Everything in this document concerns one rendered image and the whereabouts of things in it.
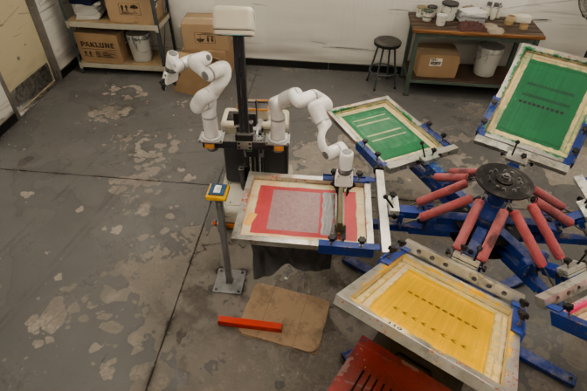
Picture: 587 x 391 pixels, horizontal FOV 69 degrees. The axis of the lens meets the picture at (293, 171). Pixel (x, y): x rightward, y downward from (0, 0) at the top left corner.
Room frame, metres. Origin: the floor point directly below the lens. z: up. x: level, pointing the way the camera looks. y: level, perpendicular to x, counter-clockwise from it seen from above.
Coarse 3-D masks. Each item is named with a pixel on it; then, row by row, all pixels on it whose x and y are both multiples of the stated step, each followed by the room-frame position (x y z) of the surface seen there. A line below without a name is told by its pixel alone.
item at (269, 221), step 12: (264, 216) 1.77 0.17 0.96; (276, 216) 1.78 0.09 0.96; (288, 216) 1.78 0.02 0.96; (300, 216) 1.78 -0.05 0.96; (312, 216) 1.78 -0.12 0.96; (348, 216) 1.79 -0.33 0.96; (252, 228) 1.68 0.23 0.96; (264, 228) 1.68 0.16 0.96; (276, 228) 1.69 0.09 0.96; (288, 228) 1.69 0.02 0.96; (300, 228) 1.69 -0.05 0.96; (312, 228) 1.69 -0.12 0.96; (348, 228) 1.70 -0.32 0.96; (348, 240) 1.61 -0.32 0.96
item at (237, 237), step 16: (256, 176) 2.11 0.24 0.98; (272, 176) 2.10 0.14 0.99; (288, 176) 2.10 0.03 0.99; (304, 176) 2.11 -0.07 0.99; (320, 176) 2.11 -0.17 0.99; (368, 192) 1.97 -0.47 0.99; (240, 208) 1.81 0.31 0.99; (368, 208) 1.83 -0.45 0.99; (240, 224) 1.67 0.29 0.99; (368, 224) 1.70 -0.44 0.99; (240, 240) 1.57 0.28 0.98; (256, 240) 1.56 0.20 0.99; (272, 240) 1.56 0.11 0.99; (288, 240) 1.57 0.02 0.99; (304, 240) 1.57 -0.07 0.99; (368, 240) 1.58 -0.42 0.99
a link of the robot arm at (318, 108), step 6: (318, 96) 2.13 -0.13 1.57; (324, 96) 2.09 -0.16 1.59; (312, 102) 2.03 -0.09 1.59; (318, 102) 2.02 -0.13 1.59; (324, 102) 2.04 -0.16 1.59; (330, 102) 2.05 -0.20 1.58; (312, 108) 2.00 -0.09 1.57; (318, 108) 1.99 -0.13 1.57; (324, 108) 2.01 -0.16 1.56; (330, 108) 2.05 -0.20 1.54; (312, 114) 1.99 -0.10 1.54; (318, 114) 1.97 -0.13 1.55; (324, 114) 1.98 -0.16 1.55; (318, 120) 1.95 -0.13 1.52
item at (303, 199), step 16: (272, 192) 1.99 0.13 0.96; (288, 192) 1.99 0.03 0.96; (304, 192) 1.99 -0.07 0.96; (320, 192) 2.00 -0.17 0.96; (352, 192) 2.00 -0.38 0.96; (272, 208) 1.85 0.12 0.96; (288, 208) 1.85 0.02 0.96; (304, 208) 1.85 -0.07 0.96; (320, 208) 1.86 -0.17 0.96; (352, 208) 1.86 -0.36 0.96
